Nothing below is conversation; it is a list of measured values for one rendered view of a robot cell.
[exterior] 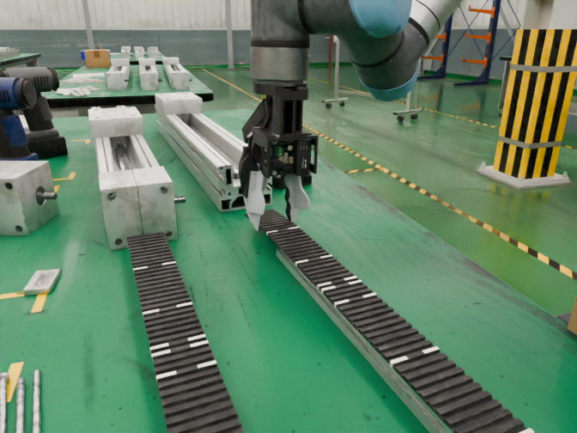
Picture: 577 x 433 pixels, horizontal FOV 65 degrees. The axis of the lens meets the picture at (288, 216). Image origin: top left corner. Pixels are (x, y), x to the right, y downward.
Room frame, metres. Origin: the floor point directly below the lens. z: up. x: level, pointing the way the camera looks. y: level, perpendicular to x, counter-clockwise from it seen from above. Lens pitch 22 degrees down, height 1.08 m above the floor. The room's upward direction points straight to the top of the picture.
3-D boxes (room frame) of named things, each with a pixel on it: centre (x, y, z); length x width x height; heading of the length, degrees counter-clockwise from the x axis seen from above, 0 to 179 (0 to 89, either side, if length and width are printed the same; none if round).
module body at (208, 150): (1.15, 0.23, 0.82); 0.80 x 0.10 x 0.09; 23
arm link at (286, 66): (0.62, 0.01, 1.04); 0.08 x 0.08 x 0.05
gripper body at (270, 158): (0.61, 0.01, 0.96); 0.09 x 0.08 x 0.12; 22
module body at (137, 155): (1.07, 0.41, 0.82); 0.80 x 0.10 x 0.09; 23
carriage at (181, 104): (1.38, 0.33, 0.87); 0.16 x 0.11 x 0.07; 23
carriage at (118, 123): (1.07, 0.41, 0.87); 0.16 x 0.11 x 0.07; 23
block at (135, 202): (0.67, 0.22, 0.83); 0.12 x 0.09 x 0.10; 113
